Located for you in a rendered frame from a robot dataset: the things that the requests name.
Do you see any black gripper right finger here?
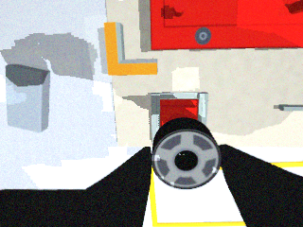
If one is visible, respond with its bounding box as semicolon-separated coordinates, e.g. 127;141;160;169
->
220;144;303;227

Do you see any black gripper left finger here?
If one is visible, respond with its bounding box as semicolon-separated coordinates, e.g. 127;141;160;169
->
0;147;152;227

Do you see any black tyre with grey hub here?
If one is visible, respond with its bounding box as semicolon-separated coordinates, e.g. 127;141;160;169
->
151;117;222;189

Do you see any yellow rectangular outline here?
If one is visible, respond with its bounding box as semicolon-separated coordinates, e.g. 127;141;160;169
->
150;162;303;227

